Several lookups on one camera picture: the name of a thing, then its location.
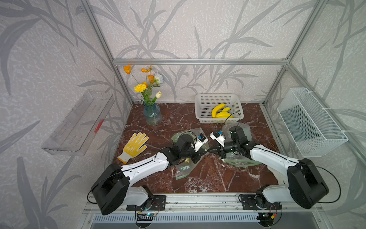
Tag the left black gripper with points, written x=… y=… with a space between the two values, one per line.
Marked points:
x=198 y=155

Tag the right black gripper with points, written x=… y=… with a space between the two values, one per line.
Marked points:
x=217 y=149

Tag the zip-top bag with bananas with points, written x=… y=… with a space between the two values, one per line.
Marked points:
x=184 y=168

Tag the yellow banana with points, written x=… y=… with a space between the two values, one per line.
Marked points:
x=216 y=109
x=226 y=109
x=223 y=115

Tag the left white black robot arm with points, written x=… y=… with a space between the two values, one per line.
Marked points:
x=115 y=186

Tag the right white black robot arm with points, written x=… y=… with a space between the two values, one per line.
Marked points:
x=304 y=184

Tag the white plastic basket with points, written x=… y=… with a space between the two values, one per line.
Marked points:
x=205 y=103

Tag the blue glass vase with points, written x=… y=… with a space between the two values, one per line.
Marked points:
x=152 y=114

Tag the yellow work glove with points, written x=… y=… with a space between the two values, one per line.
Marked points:
x=134 y=147

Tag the artificial flower bouquet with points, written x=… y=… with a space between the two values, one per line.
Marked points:
x=146 y=87

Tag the left circuit board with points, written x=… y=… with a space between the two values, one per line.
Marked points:
x=146 y=216

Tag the circuit board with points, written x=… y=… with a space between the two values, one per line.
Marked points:
x=146 y=216
x=267 y=220

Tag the right circuit board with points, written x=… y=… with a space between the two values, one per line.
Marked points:
x=267 y=220

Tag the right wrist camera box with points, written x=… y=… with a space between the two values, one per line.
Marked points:
x=219 y=137

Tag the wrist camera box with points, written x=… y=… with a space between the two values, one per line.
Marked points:
x=201 y=139
x=219 y=137

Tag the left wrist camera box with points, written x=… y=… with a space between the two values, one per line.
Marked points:
x=201 y=139

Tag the aluminium front rail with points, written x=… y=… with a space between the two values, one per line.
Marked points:
x=219 y=202

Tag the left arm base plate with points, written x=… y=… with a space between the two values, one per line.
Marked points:
x=154 y=203

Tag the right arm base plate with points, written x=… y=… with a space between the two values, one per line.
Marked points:
x=247 y=201

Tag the white wire mesh basket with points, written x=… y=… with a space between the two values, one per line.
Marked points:
x=313 y=130

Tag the clear acrylic wall shelf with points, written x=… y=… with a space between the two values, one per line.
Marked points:
x=77 y=131

